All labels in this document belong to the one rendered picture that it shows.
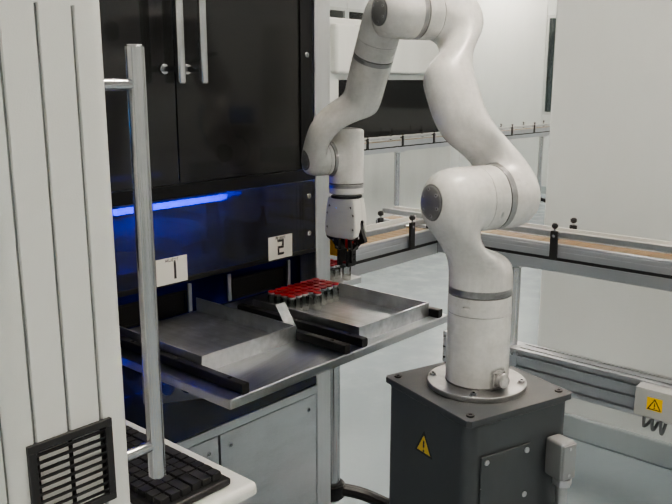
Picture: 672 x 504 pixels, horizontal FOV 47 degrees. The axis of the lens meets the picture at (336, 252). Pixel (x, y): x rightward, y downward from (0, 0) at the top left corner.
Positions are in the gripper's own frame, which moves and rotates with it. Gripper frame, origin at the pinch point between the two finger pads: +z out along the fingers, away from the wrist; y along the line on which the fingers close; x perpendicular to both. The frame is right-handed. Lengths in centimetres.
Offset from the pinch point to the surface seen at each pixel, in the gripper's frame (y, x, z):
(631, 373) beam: 40, 89, 46
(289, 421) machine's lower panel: -18, -3, 48
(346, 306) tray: -0.1, 0.1, 12.7
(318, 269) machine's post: -17.5, 8.5, 7.4
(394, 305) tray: 9.8, 6.9, 12.1
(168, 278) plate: -17.2, -41.0, 0.5
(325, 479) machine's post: -18, 11, 71
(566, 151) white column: -12, 145, -16
